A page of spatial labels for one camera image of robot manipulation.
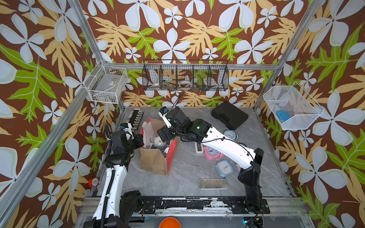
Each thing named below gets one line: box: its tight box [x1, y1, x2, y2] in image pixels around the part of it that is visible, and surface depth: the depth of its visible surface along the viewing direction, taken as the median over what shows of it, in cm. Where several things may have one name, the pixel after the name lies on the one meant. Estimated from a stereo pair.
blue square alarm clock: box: [214, 159, 234, 178], surface depth 85 cm
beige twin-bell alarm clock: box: [223, 129, 239, 141], surface depth 100 cm
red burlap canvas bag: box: [139, 117, 178, 176], surface depth 77 cm
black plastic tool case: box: [211, 101, 249, 131], surface depth 111 cm
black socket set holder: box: [126, 108, 144, 133], surface depth 114 cm
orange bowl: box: [158, 216, 183, 228], surface depth 67 cm
